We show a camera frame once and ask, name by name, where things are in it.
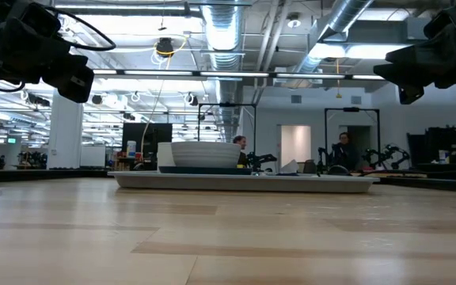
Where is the white board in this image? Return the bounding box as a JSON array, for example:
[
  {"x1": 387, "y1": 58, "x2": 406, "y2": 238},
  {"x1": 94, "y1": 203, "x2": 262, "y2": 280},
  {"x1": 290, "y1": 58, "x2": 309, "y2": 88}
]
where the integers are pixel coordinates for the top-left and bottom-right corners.
[{"x1": 79, "y1": 145, "x2": 107, "y2": 168}]

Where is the black ceiling device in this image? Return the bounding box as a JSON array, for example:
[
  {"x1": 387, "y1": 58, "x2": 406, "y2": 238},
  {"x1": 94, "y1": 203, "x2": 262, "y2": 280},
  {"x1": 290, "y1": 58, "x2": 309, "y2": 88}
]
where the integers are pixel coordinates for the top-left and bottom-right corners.
[{"x1": 154, "y1": 36, "x2": 176, "y2": 56}]

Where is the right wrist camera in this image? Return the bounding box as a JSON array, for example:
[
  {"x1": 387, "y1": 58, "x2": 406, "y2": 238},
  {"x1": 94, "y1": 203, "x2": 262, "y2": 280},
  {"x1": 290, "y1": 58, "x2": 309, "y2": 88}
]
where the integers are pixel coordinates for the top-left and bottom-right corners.
[{"x1": 424, "y1": 2, "x2": 456, "y2": 40}]

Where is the white ribbed bowl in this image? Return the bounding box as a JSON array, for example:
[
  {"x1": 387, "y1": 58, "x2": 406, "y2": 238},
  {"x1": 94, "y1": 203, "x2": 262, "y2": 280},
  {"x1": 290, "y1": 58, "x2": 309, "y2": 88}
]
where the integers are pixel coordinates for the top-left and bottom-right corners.
[{"x1": 171, "y1": 141, "x2": 242, "y2": 169}]

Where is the white square pillar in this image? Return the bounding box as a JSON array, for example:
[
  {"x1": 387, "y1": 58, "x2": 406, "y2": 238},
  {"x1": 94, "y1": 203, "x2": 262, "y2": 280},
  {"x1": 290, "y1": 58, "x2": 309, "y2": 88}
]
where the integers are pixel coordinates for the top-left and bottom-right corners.
[{"x1": 47, "y1": 89, "x2": 84, "y2": 170}]

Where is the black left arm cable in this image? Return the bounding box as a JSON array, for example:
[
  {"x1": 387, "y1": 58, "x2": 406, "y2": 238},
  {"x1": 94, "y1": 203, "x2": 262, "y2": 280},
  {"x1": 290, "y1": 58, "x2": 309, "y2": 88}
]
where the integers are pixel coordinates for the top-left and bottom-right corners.
[{"x1": 45, "y1": 6, "x2": 117, "y2": 52}]

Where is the person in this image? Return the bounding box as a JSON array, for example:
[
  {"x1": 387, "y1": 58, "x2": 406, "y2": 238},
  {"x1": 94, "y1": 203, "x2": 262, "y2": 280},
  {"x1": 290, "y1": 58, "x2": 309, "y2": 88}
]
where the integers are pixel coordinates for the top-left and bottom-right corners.
[
  {"x1": 232, "y1": 135, "x2": 249, "y2": 167},
  {"x1": 330, "y1": 131, "x2": 359, "y2": 172}
]

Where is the yellow hanging plug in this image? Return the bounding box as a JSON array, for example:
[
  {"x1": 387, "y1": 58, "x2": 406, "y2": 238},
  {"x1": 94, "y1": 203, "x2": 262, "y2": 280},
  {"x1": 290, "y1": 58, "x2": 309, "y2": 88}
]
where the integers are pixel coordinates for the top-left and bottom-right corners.
[{"x1": 334, "y1": 59, "x2": 342, "y2": 99}]

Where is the silver ventilation duct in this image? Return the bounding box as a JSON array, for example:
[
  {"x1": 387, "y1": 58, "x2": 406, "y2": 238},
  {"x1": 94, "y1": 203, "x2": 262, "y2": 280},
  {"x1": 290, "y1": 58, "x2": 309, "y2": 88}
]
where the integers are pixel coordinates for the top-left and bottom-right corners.
[
  {"x1": 287, "y1": 0, "x2": 375, "y2": 76},
  {"x1": 200, "y1": 0, "x2": 245, "y2": 143}
]

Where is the black monitor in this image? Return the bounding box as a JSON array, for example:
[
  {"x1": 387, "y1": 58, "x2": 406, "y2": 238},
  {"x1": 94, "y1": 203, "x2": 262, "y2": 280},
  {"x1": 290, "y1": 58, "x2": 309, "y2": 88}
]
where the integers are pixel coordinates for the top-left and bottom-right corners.
[{"x1": 121, "y1": 122, "x2": 173, "y2": 166}]

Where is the grey plastic tray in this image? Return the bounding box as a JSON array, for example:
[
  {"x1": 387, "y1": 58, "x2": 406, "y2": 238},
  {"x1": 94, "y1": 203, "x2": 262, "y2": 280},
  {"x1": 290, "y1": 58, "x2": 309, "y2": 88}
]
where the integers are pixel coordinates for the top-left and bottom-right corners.
[{"x1": 107, "y1": 170, "x2": 380, "y2": 194}]

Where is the black gantry frame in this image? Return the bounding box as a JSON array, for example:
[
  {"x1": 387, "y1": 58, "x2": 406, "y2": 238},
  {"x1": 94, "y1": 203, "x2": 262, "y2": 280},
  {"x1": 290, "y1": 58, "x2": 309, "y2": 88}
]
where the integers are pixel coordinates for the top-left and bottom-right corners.
[
  {"x1": 197, "y1": 101, "x2": 257, "y2": 167},
  {"x1": 324, "y1": 106, "x2": 381, "y2": 167}
]

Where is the black aluminium table frame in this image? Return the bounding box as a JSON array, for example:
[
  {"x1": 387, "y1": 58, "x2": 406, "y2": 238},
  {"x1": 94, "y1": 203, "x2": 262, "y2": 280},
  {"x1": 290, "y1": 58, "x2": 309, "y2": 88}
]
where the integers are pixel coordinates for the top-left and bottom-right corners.
[{"x1": 0, "y1": 167, "x2": 456, "y2": 195}]

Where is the white cylindrical container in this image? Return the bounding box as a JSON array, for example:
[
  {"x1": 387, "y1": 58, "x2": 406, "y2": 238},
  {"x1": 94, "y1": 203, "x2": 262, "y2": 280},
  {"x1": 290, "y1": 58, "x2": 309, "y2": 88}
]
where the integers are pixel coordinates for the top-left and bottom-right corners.
[{"x1": 157, "y1": 142, "x2": 173, "y2": 169}]

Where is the dark blue plate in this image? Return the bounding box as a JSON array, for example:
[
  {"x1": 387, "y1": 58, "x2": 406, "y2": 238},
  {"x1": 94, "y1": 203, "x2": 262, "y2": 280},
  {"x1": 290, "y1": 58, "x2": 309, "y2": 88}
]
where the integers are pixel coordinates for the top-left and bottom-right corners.
[{"x1": 158, "y1": 165, "x2": 253, "y2": 176}]

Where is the long ceiling light strip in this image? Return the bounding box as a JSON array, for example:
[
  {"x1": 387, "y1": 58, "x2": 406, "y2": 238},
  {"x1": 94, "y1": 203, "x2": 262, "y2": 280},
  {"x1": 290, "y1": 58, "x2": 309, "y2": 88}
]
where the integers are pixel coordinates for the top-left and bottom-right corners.
[{"x1": 91, "y1": 66, "x2": 387, "y2": 82}]

